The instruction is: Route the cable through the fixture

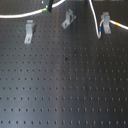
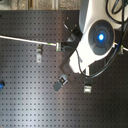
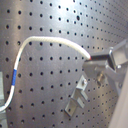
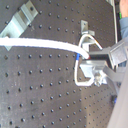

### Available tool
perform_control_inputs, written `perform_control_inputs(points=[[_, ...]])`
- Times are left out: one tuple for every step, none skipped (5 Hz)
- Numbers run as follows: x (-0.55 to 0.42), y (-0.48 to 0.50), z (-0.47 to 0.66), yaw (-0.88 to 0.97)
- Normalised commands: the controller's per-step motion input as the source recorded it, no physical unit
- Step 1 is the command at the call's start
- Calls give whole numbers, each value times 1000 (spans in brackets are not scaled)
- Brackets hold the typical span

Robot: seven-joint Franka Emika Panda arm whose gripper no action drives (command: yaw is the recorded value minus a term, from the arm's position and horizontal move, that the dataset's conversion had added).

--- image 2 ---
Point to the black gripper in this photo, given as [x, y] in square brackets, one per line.
[66, 69]

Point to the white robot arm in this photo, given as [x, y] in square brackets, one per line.
[95, 34]

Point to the black perforated breadboard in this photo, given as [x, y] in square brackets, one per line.
[28, 99]

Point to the metal cable clip lower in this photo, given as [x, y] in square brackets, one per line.
[88, 88]

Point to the metal cable clip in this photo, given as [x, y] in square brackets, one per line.
[88, 88]
[122, 47]
[38, 55]
[58, 46]

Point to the metal cable clip centre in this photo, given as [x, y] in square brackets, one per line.
[58, 46]

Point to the metal cable clip left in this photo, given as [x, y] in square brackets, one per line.
[38, 55]

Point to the metal cable clip right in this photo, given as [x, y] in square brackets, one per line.
[122, 47]

